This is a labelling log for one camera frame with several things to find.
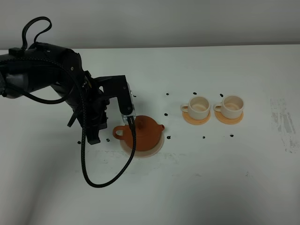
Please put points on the left orange coaster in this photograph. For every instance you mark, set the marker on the left orange coaster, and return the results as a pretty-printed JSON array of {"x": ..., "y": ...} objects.
[{"x": 196, "y": 121}]

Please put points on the orange coaster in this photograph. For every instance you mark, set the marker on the orange coaster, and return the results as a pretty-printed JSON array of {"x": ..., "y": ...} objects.
[
  {"x": 196, "y": 121},
  {"x": 228, "y": 121}
]

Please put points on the white teacup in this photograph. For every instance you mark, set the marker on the white teacup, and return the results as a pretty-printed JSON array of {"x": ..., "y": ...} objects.
[
  {"x": 230, "y": 107},
  {"x": 197, "y": 108}
]

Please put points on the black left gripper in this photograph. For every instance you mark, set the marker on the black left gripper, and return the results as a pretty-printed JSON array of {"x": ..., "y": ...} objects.
[{"x": 95, "y": 108}]

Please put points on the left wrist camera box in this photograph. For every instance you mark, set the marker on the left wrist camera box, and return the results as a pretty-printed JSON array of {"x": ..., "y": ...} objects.
[{"x": 117, "y": 87}]

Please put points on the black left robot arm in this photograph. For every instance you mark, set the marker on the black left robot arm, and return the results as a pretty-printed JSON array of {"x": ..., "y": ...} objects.
[{"x": 44, "y": 65}]

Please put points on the beige round teapot saucer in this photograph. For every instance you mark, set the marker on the beige round teapot saucer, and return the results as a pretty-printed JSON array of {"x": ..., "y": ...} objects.
[{"x": 144, "y": 154}]

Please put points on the right white teacup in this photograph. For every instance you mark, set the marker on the right white teacup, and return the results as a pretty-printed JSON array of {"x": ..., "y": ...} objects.
[{"x": 230, "y": 107}]

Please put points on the right orange coaster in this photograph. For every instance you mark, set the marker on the right orange coaster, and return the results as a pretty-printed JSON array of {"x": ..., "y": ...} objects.
[{"x": 228, "y": 121}]

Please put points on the brown clay teapot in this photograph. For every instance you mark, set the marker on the brown clay teapot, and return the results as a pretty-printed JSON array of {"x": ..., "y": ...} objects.
[{"x": 148, "y": 133}]

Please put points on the left white teacup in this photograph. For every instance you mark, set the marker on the left white teacup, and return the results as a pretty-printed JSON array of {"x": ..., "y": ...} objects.
[{"x": 197, "y": 108}]

